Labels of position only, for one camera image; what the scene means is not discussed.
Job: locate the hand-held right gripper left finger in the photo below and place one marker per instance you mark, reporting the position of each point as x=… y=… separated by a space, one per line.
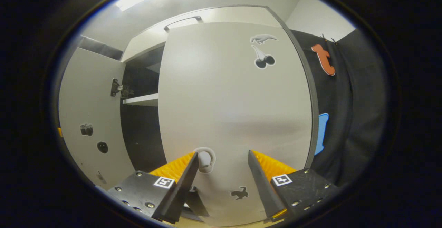
x=184 y=190

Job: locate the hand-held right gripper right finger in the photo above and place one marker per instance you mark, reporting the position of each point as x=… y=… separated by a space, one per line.
x=260 y=186

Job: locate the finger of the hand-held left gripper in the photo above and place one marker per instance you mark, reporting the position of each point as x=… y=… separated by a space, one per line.
x=59 y=132

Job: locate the white cabinet door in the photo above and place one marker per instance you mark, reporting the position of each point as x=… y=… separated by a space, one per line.
x=224 y=100
x=89 y=93

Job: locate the grey shoe cabinet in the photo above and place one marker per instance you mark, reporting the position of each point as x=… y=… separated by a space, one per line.
x=141 y=135

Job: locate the metal door hinge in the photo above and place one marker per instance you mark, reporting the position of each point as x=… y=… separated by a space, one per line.
x=115 y=87

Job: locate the white cabinet shelf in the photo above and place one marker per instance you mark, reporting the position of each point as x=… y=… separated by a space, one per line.
x=145 y=99

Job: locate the black binder clip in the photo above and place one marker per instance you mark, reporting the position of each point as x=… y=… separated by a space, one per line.
x=323 y=36
x=334 y=41

